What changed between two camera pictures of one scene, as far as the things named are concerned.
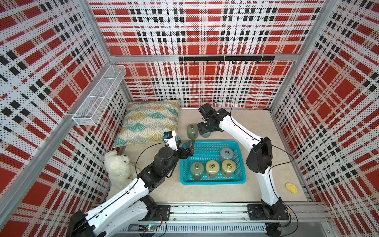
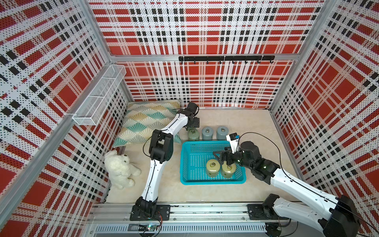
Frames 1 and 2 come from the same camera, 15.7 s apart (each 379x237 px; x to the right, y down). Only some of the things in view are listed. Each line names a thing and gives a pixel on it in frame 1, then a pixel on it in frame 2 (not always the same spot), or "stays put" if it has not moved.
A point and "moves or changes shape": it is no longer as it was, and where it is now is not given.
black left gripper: (189, 151) to (196, 123)
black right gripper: (202, 128) to (223, 153)
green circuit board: (147, 228) stays put
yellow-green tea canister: (212, 167) stays put
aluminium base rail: (191, 219) stays put
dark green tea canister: (197, 169) to (193, 135)
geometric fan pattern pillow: (145, 122) stays put
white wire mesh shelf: (92, 111) stays put
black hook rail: (228, 58) stays put
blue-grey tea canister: (226, 153) moves or changes shape
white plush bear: (120, 171) stays put
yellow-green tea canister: (228, 167) stays put
